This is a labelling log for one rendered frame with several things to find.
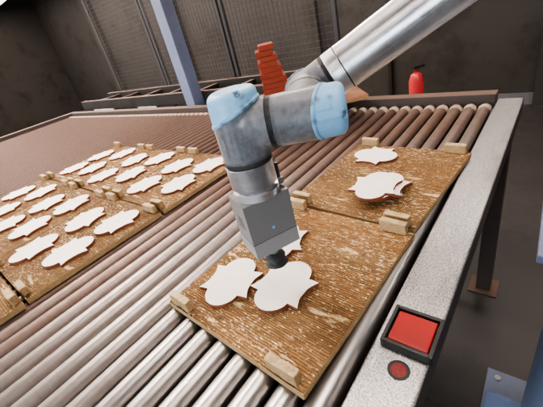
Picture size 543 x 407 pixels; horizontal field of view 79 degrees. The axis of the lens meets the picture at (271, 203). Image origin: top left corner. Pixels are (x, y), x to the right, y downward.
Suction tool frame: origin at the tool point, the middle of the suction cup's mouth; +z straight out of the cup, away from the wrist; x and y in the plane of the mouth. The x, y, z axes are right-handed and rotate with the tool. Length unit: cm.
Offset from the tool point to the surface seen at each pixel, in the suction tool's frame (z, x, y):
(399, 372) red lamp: 8.7, 24.2, -5.3
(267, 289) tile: 5.8, -0.7, 3.1
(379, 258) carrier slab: 6.7, 6.0, -19.0
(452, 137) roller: 8, -23, -79
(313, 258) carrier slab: 6.7, -3.2, -9.2
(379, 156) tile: 6, -28, -52
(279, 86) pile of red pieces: -10, -94, -56
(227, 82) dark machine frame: 1, -228, -78
